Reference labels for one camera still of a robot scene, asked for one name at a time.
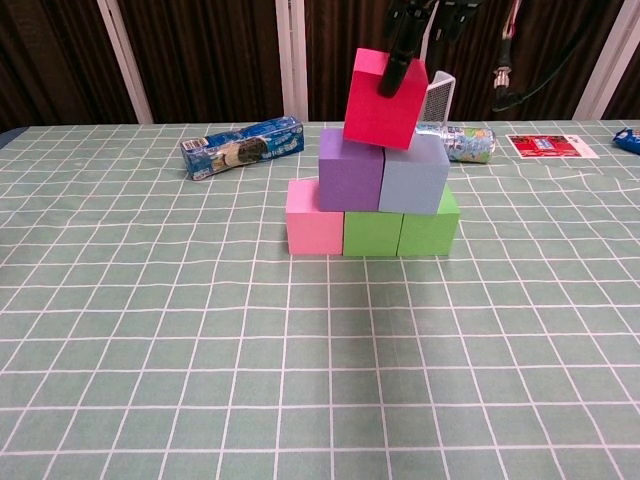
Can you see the long blue cookie package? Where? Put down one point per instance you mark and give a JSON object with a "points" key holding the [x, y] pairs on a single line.
{"points": [[240, 147]]}

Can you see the red foam cube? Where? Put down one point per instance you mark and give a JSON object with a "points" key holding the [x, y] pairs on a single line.
{"points": [[375, 115]]}

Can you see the dark blue table pad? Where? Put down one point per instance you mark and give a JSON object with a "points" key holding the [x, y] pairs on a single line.
{"points": [[9, 135]]}

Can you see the purple foam cube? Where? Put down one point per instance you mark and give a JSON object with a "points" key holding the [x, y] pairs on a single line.
{"points": [[350, 177]]}

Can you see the light blue foam cube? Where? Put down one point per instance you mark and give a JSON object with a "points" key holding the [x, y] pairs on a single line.
{"points": [[410, 185]]}

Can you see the green foam cube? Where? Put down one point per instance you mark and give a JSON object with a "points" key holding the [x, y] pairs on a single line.
{"points": [[430, 232], [372, 232]]}

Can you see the pink foam cube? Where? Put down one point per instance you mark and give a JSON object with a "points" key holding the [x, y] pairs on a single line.
{"points": [[307, 230]]}

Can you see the dark brown curtain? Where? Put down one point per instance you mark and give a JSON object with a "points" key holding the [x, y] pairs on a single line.
{"points": [[210, 60]]}

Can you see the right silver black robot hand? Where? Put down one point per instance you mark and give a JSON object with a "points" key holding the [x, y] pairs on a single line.
{"points": [[405, 35]]}

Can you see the green checked tablecloth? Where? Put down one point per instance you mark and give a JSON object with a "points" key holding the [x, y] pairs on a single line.
{"points": [[320, 375]]}

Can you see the red white printed card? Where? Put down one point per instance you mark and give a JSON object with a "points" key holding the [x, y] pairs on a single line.
{"points": [[545, 146]]}

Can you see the small dark blue cookie packet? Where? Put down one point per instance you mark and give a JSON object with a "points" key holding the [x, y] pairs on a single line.
{"points": [[630, 140]]}

